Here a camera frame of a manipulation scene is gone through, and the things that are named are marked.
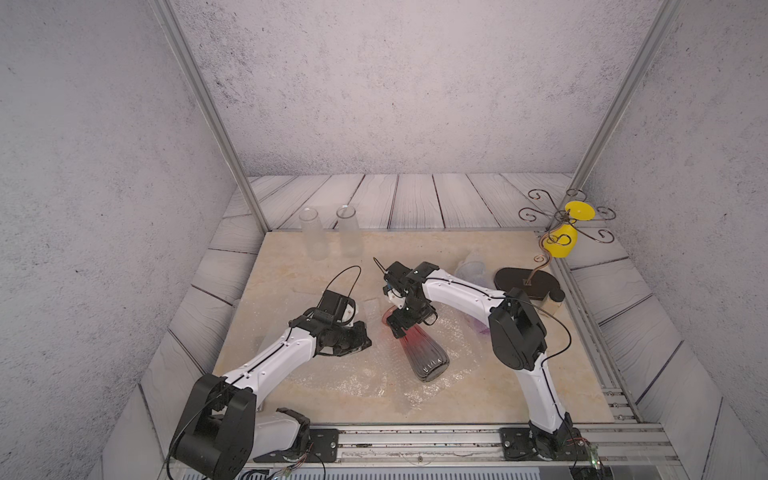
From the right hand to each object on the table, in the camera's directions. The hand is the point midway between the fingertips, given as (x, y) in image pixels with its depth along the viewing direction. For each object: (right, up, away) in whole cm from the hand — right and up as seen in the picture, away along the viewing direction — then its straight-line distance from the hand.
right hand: (408, 326), depth 90 cm
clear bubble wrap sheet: (-13, -12, -6) cm, 18 cm away
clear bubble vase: (-20, +26, +21) cm, 39 cm away
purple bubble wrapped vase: (+22, +17, +8) cm, 29 cm away
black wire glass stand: (+44, +13, +12) cm, 47 cm away
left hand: (-9, -3, -7) cm, 12 cm away
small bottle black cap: (+43, +7, +1) cm, 44 cm away
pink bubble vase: (+5, -6, -12) cm, 15 cm away
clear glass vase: (-33, +26, +24) cm, 49 cm away
